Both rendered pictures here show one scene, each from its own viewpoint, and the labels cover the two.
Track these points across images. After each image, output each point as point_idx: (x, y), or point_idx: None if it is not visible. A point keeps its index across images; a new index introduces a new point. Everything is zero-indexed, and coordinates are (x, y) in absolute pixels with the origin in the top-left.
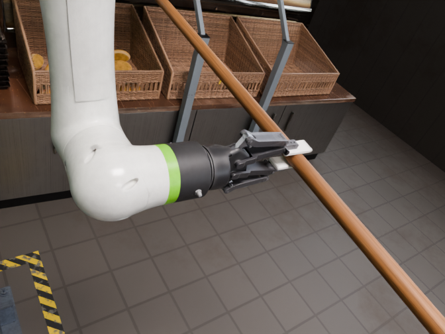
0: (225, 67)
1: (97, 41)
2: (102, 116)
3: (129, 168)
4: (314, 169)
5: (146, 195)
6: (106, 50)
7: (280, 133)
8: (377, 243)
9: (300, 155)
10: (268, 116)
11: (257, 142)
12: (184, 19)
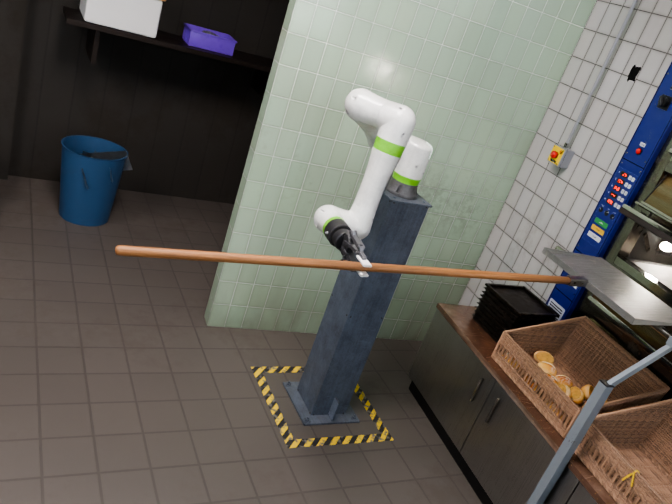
0: (436, 268)
1: (364, 184)
2: (353, 211)
3: (326, 208)
4: (349, 262)
5: (320, 218)
6: (365, 189)
7: (363, 245)
8: (302, 258)
9: (359, 262)
10: (390, 265)
11: (351, 235)
12: (490, 272)
